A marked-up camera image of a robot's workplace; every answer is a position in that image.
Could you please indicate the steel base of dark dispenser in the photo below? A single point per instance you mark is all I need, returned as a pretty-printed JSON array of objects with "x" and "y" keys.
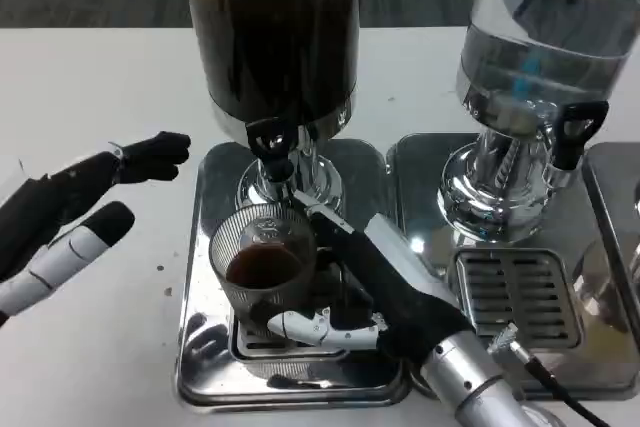
[{"x": 205, "y": 347}]

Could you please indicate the dark drink dispenser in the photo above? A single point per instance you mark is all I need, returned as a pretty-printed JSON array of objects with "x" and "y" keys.
[{"x": 275, "y": 27}]

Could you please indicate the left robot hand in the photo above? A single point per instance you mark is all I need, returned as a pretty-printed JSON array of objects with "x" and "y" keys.
[{"x": 45, "y": 202}]

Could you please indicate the right silver robot forearm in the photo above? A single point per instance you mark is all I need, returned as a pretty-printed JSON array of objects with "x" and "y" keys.
[{"x": 470, "y": 377}]

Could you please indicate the black tap of dark dispenser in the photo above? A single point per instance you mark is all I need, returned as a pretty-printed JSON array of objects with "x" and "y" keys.
[{"x": 267, "y": 142}]

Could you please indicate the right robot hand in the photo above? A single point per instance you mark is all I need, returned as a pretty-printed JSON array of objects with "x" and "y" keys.
[{"x": 405, "y": 307}]

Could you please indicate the steel base at picture edge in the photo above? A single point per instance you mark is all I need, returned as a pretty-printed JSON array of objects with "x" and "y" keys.
[{"x": 617, "y": 207}]

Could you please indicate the black tap of water dispenser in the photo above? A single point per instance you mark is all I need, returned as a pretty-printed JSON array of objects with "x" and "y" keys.
[{"x": 575, "y": 132}]

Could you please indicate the steel base of water dispenser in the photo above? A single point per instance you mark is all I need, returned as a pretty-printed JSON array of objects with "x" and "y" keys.
[{"x": 420, "y": 187}]

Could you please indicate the clear ribbed glass cup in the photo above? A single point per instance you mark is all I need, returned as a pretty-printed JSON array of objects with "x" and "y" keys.
[{"x": 260, "y": 272}]

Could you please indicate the clear water dispenser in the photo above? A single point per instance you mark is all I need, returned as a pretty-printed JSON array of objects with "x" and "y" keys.
[{"x": 540, "y": 57}]

